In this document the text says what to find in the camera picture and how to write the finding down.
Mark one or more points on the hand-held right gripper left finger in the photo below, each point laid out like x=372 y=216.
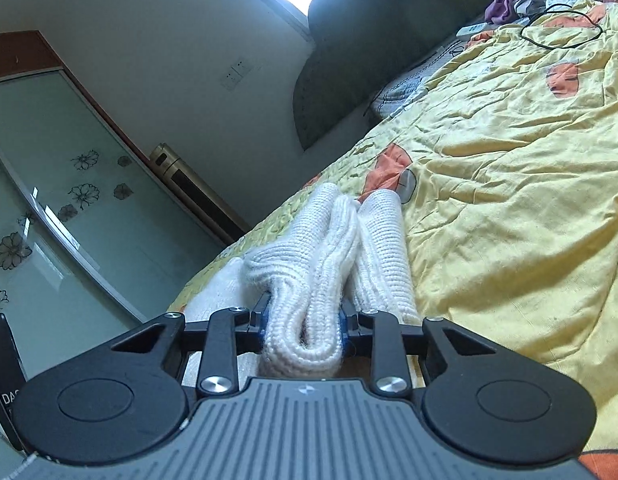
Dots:
x=262 y=327

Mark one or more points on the white remote control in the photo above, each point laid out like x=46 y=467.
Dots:
x=472 y=30

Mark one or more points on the purple cloth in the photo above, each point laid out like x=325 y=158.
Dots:
x=504 y=5

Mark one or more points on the yellow quilt with orange print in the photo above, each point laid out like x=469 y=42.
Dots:
x=514 y=185

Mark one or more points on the glass sliding wardrobe doors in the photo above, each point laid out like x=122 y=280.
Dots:
x=64 y=185

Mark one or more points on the white wall socket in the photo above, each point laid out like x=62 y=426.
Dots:
x=230 y=77
x=245 y=70

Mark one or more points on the dark grey padded headboard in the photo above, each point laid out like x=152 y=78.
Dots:
x=389 y=35

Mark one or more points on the grey patterned pillow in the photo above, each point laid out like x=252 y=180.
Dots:
x=414 y=87

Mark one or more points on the white knit sweater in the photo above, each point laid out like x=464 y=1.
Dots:
x=314 y=260

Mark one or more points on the grey cloth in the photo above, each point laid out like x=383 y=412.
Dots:
x=531 y=5

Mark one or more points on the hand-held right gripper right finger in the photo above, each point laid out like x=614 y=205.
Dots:
x=343 y=327

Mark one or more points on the gold tower air conditioner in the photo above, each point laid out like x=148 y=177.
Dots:
x=199 y=192

